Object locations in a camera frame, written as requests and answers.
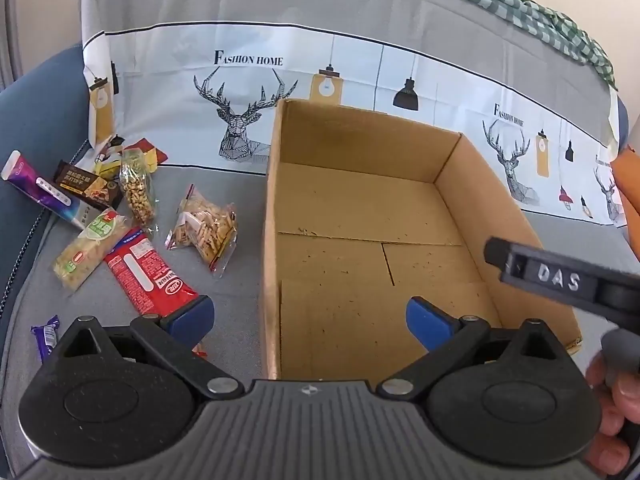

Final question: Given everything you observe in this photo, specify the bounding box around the clear bag of biscuit sticks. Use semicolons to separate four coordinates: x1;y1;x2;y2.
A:
165;183;239;279

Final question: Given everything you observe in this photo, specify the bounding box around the purple tube-shaped packet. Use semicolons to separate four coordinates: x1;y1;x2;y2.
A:
0;150;108;232

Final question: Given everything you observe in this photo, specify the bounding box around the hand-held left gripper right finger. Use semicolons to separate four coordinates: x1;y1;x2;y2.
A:
376;296;576;402

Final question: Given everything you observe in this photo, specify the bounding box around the yellow snack packet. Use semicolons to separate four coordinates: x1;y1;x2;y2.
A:
95;152;124;179

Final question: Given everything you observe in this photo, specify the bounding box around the person's right hand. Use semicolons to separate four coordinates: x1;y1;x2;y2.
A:
582;352;640;477

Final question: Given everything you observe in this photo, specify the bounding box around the clear bag of peanuts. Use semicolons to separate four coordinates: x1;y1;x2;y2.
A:
119;147;160;234

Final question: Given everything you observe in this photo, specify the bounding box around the black snack bar packet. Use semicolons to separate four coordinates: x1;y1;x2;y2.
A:
54;159;125;210

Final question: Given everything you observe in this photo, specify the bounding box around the brown cardboard box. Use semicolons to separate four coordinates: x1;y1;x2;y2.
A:
260;98;583;381

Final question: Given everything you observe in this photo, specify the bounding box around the small purple candy bar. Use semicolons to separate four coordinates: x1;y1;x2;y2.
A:
31;315;62;364

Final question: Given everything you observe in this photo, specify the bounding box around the blue sofa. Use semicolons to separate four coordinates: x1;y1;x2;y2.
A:
0;42;93;311

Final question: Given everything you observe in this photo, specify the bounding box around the green-label cracker packet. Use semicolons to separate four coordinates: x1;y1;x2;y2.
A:
52;207;132;291

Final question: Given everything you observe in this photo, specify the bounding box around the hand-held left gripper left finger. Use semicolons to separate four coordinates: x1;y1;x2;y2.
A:
47;294;246;401

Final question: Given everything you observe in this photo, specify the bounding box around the green checkered cloth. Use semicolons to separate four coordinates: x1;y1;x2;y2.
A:
395;0;618;92

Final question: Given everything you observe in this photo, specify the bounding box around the dark red flat packet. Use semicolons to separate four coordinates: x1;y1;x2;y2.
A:
122;137;169;174

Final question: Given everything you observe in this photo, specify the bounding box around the long red snack packet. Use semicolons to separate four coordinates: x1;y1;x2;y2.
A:
103;227;209;357

